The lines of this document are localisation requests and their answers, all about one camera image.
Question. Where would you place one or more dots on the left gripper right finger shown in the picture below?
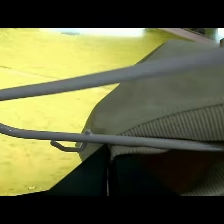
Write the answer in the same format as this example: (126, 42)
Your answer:
(133, 180)

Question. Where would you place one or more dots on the beige long-sleeved shirt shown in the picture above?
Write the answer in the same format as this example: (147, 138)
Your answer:
(173, 100)

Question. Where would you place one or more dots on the grey clothes hanger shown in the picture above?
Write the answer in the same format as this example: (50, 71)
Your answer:
(100, 78)

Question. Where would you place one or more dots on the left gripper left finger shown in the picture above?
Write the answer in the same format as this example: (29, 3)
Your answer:
(86, 178)

